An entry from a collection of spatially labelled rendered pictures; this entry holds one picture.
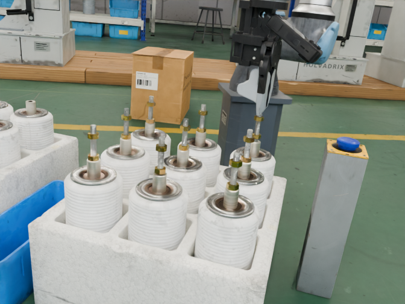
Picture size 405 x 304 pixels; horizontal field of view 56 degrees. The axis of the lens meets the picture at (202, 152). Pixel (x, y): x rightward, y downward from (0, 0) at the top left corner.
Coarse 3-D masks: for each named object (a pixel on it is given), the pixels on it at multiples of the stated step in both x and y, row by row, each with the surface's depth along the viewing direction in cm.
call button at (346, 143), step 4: (340, 140) 69; (344, 140) 69; (348, 140) 70; (352, 140) 70; (356, 140) 70; (340, 144) 69; (344, 144) 69; (348, 144) 68; (352, 144) 68; (356, 144) 68; (344, 148) 69; (348, 148) 69; (352, 148) 69
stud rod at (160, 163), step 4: (160, 136) 59; (160, 140) 58; (164, 140) 59; (160, 144) 59; (164, 144) 59; (160, 152) 59; (164, 152) 60; (160, 156) 59; (160, 160) 60; (160, 164) 60; (160, 168) 60
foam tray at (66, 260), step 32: (32, 224) 62; (64, 224) 63; (192, 224) 66; (32, 256) 64; (64, 256) 62; (96, 256) 60; (128, 256) 58; (160, 256) 57; (192, 256) 64; (256, 256) 60; (64, 288) 64; (96, 288) 62; (128, 288) 60; (160, 288) 59; (192, 288) 57; (224, 288) 55; (256, 288) 54
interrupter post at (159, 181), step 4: (156, 176) 60; (160, 176) 60; (164, 176) 60; (152, 180) 61; (156, 180) 60; (160, 180) 60; (164, 180) 60; (152, 184) 61; (156, 184) 60; (160, 184) 60; (164, 184) 61; (152, 188) 61; (156, 188) 61; (160, 188) 61; (164, 188) 61; (156, 192) 61; (160, 192) 61
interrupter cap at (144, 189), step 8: (144, 184) 63; (168, 184) 64; (176, 184) 64; (136, 192) 60; (144, 192) 60; (152, 192) 61; (168, 192) 61; (176, 192) 61; (152, 200) 58; (160, 200) 58; (168, 200) 59
